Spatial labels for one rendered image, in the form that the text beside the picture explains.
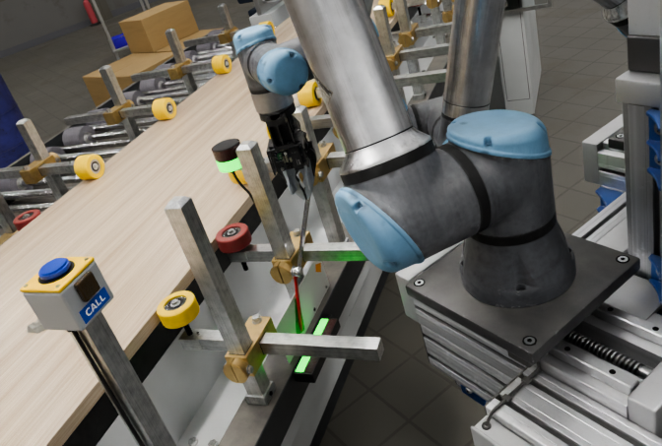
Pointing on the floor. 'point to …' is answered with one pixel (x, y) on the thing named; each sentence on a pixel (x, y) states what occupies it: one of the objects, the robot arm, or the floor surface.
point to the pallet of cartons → (147, 44)
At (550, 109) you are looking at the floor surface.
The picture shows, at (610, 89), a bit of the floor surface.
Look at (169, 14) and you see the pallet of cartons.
